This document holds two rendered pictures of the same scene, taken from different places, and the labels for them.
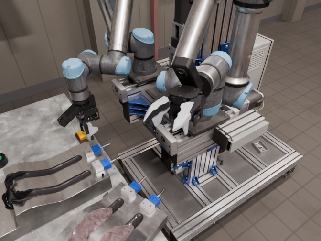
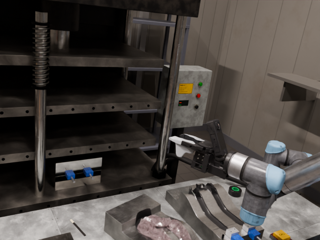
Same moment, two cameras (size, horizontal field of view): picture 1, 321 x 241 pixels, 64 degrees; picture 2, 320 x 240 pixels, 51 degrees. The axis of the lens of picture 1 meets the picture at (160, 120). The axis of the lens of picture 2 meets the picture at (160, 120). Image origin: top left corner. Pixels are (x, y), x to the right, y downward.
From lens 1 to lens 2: 110 cm
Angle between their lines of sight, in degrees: 79
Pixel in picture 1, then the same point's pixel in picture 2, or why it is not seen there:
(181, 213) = not seen: outside the picture
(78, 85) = (265, 160)
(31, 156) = not seen: hidden behind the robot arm
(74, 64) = (274, 143)
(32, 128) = (278, 206)
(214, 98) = (245, 198)
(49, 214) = (187, 215)
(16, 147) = not seen: hidden behind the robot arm
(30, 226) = (179, 209)
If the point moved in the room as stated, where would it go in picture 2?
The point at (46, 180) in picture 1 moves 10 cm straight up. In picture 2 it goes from (213, 205) to (216, 189)
